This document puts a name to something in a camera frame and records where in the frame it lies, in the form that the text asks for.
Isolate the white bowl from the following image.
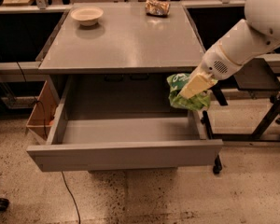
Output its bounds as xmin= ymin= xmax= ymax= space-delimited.
xmin=71 ymin=7 xmax=104 ymax=26

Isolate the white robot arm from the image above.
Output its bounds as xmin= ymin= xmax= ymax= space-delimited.
xmin=179 ymin=0 xmax=280 ymax=99

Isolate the grey open top drawer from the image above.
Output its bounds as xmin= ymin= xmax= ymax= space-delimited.
xmin=27 ymin=74 xmax=223 ymax=172

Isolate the grey cabinet counter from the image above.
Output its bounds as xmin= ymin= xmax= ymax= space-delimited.
xmin=37 ymin=1 xmax=211 ymax=102

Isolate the crumpled gold snack bag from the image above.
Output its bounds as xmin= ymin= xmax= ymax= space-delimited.
xmin=145 ymin=0 xmax=170 ymax=17

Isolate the black rolling cart frame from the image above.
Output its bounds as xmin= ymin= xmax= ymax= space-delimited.
xmin=200 ymin=87 xmax=280 ymax=175

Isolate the black side table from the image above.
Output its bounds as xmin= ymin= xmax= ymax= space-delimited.
xmin=234 ymin=58 xmax=280 ymax=91

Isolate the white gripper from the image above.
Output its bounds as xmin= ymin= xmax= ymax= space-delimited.
xmin=179 ymin=42 xmax=242 ymax=99

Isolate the black caster wheel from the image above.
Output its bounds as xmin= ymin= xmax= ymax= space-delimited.
xmin=0 ymin=198 xmax=9 ymax=211

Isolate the black power cable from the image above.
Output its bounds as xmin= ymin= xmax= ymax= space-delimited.
xmin=15 ymin=62 xmax=82 ymax=224

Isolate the green rice chip bag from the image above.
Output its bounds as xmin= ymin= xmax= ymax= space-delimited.
xmin=166 ymin=72 xmax=212 ymax=112

